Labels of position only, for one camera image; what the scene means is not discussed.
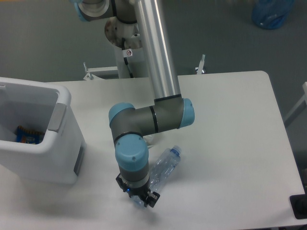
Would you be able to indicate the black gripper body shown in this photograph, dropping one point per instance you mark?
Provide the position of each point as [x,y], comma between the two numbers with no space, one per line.
[141,191]

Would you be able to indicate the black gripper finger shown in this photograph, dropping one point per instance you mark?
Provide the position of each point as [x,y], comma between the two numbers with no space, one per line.
[150,198]
[122,184]

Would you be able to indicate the clear plastic water bottle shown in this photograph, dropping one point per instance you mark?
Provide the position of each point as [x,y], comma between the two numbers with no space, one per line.
[163,167]

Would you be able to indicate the white paper bag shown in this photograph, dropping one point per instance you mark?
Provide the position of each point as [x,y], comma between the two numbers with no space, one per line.
[149,140]

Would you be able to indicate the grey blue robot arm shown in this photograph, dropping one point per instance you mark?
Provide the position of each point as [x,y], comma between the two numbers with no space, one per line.
[170,110]

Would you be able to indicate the white trash can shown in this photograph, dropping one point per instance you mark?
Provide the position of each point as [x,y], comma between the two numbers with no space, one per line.
[42,107]

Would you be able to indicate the blue snack wrapper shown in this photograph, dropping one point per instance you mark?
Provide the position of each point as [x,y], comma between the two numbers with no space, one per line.
[29,136]

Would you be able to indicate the black clamp at table corner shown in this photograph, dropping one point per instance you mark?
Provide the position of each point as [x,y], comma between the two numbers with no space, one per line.
[299,206]

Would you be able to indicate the blue plastic bag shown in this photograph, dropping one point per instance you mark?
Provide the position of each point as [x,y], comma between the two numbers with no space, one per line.
[271,14]

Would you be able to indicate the white levelling foot bracket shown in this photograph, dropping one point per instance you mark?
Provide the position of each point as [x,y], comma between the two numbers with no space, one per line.
[200,69]

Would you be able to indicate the white frame at right edge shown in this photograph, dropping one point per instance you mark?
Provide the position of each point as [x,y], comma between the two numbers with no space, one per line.
[297,109]

